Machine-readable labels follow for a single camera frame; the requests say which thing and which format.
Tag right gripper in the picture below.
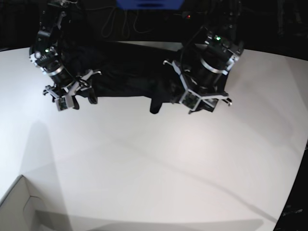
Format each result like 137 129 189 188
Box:
43 69 102 104

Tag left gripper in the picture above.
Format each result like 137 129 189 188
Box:
163 60 232 112

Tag black t-shirt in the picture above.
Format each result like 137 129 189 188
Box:
62 41 182 114

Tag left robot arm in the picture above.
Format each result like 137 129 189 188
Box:
163 0 244 113

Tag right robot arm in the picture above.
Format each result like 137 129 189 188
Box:
29 0 102 111

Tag black power strip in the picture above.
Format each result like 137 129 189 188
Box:
180 12 214 20

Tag blue box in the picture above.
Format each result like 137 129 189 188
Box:
116 0 184 10

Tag white cardboard box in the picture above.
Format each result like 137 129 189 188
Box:
0 175 73 231

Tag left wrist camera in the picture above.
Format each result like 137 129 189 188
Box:
179 90 204 114

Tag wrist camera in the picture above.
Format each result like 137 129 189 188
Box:
179 90 204 114
55 95 74 111

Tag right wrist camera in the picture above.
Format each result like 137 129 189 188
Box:
55 95 74 111

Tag grey hanging cables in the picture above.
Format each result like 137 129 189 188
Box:
101 6 169 38

